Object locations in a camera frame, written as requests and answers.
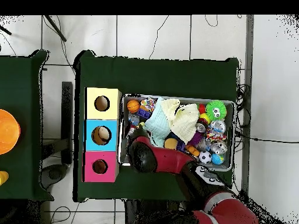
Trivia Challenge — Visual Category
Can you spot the black cable with connector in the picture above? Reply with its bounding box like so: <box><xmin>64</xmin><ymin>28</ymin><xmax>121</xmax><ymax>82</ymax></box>
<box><xmin>235</xmin><ymin>130</ymin><xmax>299</xmax><ymax>144</ymax></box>

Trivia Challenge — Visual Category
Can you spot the orange bowl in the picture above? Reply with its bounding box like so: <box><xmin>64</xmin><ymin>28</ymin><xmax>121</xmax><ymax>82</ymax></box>
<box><xmin>0</xmin><ymin>108</ymin><xmax>21</xmax><ymax>155</ymax></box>

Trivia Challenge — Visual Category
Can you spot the small toy soccer ball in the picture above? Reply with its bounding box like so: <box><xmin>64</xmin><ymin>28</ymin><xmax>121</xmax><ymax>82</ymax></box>
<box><xmin>199</xmin><ymin>150</ymin><xmax>213</xmax><ymax>165</ymax></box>

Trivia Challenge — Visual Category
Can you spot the shallow metal mesh bin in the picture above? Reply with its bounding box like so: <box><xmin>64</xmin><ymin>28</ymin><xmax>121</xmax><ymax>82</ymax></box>
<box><xmin>117</xmin><ymin>93</ymin><xmax>236</xmax><ymax>172</ymax></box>

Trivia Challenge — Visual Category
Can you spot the grey floor cable cover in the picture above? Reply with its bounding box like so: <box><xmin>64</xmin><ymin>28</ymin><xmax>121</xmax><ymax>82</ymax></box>
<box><xmin>240</xmin><ymin>15</ymin><xmax>255</xmax><ymax>194</ymax></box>

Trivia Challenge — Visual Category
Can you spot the cream yellow cloth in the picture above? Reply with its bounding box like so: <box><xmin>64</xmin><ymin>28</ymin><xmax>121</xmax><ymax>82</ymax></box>
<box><xmin>161</xmin><ymin>98</ymin><xmax>200</xmax><ymax>144</ymax></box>

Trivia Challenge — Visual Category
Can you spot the purple plastic toy block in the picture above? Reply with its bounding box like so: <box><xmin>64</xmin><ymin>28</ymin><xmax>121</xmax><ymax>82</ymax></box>
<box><xmin>136</xmin><ymin>108</ymin><xmax>151</xmax><ymax>120</ymax></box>

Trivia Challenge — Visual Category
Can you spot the wooden box with three holes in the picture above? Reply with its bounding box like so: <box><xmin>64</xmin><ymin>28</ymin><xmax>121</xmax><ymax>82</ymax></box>
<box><xmin>82</xmin><ymin>87</ymin><xmax>123</xmax><ymax>183</ymax></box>

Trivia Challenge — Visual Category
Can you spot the crushed clear water bottle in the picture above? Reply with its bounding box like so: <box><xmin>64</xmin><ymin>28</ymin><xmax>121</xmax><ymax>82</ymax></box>
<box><xmin>127</xmin><ymin>113</ymin><xmax>140</xmax><ymax>127</ymax></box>

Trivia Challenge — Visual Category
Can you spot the small yellow object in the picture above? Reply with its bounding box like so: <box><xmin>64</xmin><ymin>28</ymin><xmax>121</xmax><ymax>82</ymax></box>
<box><xmin>0</xmin><ymin>170</ymin><xmax>9</xmax><ymax>186</ymax></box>

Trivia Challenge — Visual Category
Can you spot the thin black floor cable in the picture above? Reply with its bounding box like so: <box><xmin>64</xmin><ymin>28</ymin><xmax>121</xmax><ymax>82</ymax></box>
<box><xmin>148</xmin><ymin>15</ymin><xmax>169</xmax><ymax>60</ymax></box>

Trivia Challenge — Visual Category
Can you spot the colourful knotted rope toy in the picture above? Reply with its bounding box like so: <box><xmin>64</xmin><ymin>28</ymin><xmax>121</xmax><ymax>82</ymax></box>
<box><xmin>140</xmin><ymin>97</ymin><xmax>157</xmax><ymax>113</ymax></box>

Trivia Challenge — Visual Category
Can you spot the orange toy basketball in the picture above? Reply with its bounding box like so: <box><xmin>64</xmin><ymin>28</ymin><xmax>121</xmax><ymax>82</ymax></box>
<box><xmin>126</xmin><ymin>99</ymin><xmax>141</xmax><ymax>114</ymax></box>

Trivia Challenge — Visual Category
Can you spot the black upright panel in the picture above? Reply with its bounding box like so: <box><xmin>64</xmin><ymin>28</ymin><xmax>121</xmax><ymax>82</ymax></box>
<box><xmin>61</xmin><ymin>81</ymin><xmax>74</xmax><ymax>165</ymax></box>

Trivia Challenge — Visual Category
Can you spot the black cable bundle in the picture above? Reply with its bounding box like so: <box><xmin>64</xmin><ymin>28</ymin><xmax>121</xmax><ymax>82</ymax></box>
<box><xmin>235</xmin><ymin>83</ymin><xmax>252</xmax><ymax>113</ymax></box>

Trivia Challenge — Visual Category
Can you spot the green spiky ball with eyes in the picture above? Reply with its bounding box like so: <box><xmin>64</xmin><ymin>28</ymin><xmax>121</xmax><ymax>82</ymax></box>
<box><xmin>205</xmin><ymin>99</ymin><xmax>228</xmax><ymax>121</ymax></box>

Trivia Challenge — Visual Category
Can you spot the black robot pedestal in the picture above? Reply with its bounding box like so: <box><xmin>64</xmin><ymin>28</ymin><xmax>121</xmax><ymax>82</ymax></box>
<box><xmin>124</xmin><ymin>199</ymin><xmax>187</xmax><ymax>224</ymax></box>

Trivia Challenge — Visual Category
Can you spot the black tripod leg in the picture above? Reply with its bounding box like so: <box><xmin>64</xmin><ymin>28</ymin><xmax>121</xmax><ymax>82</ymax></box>
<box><xmin>44</xmin><ymin>15</ymin><xmax>67</xmax><ymax>43</ymax></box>
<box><xmin>0</xmin><ymin>24</ymin><xmax>12</xmax><ymax>36</ymax></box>

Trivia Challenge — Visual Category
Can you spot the dark green table cloth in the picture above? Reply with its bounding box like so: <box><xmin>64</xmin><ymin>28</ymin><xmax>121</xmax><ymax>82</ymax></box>
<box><xmin>72</xmin><ymin>50</ymin><xmax>239</xmax><ymax>207</ymax></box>
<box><xmin>0</xmin><ymin>49</ymin><xmax>54</xmax><ymax>201</ymax></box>

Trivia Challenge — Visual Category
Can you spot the mint green cloth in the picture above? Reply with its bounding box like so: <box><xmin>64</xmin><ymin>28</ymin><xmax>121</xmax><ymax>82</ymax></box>
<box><xmin>143</xmin><ymin>97</ymin><xmax>171</xmax><ymax>148</ymax></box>

